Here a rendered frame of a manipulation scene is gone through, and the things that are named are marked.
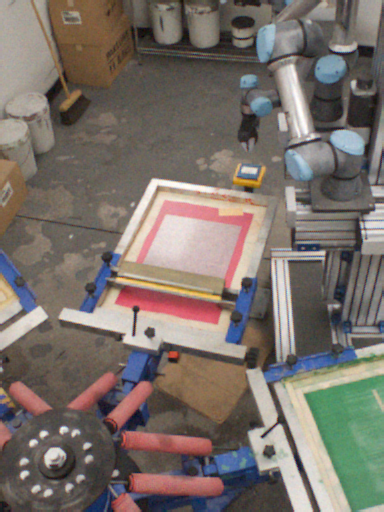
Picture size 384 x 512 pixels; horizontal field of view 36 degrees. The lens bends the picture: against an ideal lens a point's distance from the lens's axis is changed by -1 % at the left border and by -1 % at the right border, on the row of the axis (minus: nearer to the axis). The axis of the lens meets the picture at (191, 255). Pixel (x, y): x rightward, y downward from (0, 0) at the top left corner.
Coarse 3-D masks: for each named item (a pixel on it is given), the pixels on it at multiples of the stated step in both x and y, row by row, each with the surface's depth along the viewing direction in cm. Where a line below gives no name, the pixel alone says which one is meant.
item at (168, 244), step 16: (160, 208) 262; (176, 208) 262; (192, 208) 261; (160, 224) 256; (176, 224) 255; (192, 224) 254; (144, 240) 250; (160, 240) 249; (176, 240) 248; (192, 240) 248; (144, 256) 243; (160, 256) 243; (176, 256) 242; (128, 288) 232; (128, 304) 227; (144, 304) 226; (160, 304) 226
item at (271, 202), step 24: (192, 192) 265; (216, 192) 262; (240, 192) 261; (144, 216) 258; (264, 216) 249; (120, 240) 246; (264, 240) 240; (120, 264) 240; (96, 312) 221; (120, 312) 220; (216, 336) 210
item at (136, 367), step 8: (136, 352) 202; (128, 360) 200; (136, 360) 199; (144, 360) 199; (128, 368) 197; (136, 368) 197; (144, 368) 198; (128, 376) 195; (136, 376) 195; (144, 376) 200; (136, 384) 195
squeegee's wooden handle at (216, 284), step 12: (132, 264) 227; (144, 264) 226; (120, 276) 224; (144, 276) 223; (156, 276) 222; (168, 276) 222; (180, 276) 221; (192, 276) 220; (204, 276) 220; (204, 288) 217; (216, 288) 216
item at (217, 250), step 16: (208, 208) 260; (208, 224) 253; (224, 224) 253; (240, 224) 252; (208, 240) 247; (224, 240) 246; (240, 240) 246; (192, 256) 242; (208, 256) 241; (224, 256) 240; (240, 256) 240; (192, 272) 236; (208, 272) 235; (224, 272) 235; (176, 304) 225; (192, 304) 225; (208, 304) 224; (192, 320) 220; (208, 320) 219
